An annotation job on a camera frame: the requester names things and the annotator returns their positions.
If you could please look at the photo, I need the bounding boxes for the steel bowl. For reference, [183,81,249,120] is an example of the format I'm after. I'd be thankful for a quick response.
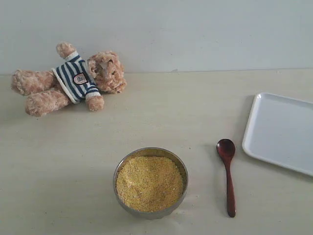
[113,147,189,220]

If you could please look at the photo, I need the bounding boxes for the white plastic tray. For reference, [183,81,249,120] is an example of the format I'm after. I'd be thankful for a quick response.
[242,93,313,176]

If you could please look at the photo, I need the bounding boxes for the dark red wooden spoon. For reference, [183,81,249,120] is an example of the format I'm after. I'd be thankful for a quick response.
[216,139,236,217]

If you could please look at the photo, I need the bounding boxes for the yellow millet grains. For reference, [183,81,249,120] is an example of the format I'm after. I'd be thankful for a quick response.
[116,156,183,212]

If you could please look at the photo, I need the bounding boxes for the tan teddy bear striped sweater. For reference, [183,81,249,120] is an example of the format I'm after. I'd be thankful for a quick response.
[11,42,127,117]

